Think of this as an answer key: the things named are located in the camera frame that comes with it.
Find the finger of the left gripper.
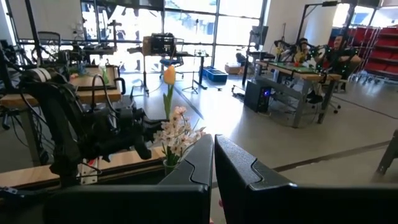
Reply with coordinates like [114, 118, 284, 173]
[136, 126, 165, 161]
[142, 118, 167, 126]

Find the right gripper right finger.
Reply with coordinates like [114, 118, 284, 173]
[215, 134, 398, 224]

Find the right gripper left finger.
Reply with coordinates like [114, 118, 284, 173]
[43, 134, 215, 224]

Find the white flower bunch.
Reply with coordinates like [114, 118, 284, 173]
[152, 123, 175, 166]
[167, 105, 193, 147]
[177, 124, 206, 156]

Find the clear glass vase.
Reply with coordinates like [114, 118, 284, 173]
[163, 158, 183, 177]

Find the long green leafy stem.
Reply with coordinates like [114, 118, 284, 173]
[162, 64, 177, 122]

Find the wooden side table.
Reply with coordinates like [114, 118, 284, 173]
[0, 65, 124, 108]

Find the blue office chair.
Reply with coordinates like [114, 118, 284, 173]
[160, 55, 184, 78]

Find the black instrument screen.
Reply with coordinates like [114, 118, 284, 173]
[150, 33, 177, 57]

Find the blue floor bin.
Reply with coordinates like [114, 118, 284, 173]
[201, 66, 228, 83]

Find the wooden table board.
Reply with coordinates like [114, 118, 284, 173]
[0, 146, 165, 189]

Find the cardboard box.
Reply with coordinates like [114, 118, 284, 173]
[225, 63, 245, 75]

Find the black computer tower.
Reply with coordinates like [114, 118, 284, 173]
[244, 80, 271, 113]

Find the black office chair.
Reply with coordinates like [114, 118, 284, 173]
[37, 30, 62, 60]

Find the wooden robot workbench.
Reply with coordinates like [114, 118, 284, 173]
[256, 58, 343, 128]

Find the person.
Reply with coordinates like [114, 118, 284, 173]
[323, 34, 363, 80]

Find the red bin shelving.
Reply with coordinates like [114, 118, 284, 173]
[348, 26, 398, 77]

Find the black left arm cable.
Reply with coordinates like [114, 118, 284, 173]
[90, 73, 127, 113]

